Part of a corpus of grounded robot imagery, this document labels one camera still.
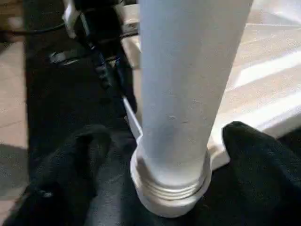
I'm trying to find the black floor cable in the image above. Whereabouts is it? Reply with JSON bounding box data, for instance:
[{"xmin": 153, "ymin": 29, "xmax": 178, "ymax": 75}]
[{"xmin": 0, "ymin": 21, "xmax": 66, "ymax": 36}]

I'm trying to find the white plastic table top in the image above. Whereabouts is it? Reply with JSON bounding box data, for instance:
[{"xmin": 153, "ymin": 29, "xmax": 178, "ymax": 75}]
[{"xmin": 119, "ymin": 0, "xmax": 301, "ymax": 219}]

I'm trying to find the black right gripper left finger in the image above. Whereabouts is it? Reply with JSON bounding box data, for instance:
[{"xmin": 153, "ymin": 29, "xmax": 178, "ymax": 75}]
[{"xmin": 2, "ymin": 125, "xmax": 138, "ymax": 226}]

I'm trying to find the black work mat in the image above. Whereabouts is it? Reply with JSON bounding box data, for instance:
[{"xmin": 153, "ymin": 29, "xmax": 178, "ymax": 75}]
[{"xmin": 21, "ymin": 0, "xmax": 301, "ymax": 226}]

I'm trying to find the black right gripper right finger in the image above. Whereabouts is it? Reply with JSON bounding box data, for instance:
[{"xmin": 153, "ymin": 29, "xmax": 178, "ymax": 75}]
[{"xmin": 200, "ymin": 121, "xmax": 301, "ymax": 226}]

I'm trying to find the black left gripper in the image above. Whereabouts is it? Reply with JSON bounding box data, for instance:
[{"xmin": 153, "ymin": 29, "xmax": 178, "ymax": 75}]
[{"xmin": 75, "ymin": 0, "xmax": 138, "ymax": 113}]

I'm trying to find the white plastic table leg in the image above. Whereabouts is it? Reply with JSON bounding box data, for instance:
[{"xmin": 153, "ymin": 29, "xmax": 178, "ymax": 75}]
[{"xmin": 131, "ymin": 0, "xmax": 254, "ymax": 201}]

